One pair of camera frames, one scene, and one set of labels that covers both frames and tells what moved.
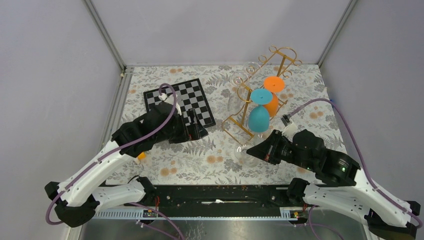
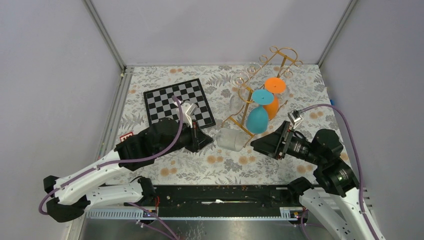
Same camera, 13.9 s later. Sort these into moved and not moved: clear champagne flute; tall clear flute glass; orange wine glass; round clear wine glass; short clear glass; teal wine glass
Moved: round clear wine glass; short clear glass
Not moved: teal wine glass; clear champagne flute; tall clear flute glass; orange wine glass
